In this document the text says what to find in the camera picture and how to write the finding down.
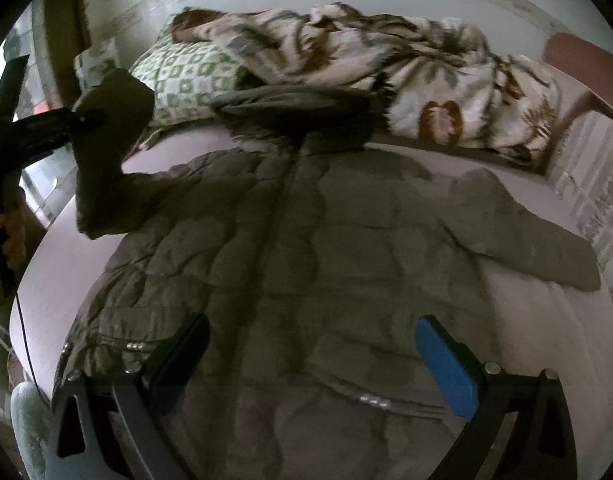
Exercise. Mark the leaf print fleece blanket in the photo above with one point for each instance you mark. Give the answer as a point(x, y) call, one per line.
point(444, 84)

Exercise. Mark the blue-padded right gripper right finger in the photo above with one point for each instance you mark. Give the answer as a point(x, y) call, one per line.
point(542, 444)

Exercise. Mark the olive quilted puffer jacket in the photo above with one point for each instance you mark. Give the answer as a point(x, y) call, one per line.
point(313, 257)

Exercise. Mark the window with glass panes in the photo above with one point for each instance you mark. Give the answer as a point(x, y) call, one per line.
point(49, 183)

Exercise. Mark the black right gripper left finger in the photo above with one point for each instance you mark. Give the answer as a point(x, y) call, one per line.
point(82, 443)

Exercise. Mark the striped grey white cushion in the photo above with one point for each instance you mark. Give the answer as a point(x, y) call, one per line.
point(582, 174)

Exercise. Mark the reddish brown headboard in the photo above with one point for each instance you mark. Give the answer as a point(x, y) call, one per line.
point(590, 66)

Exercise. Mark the green white patterned pillow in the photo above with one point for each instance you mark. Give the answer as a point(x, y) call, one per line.
point(185, 76)

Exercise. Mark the green printed plastic bag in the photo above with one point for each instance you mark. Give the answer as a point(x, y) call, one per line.
point(94, 64)

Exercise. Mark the beige striped cloth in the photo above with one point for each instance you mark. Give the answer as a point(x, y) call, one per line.
point(150, 138)

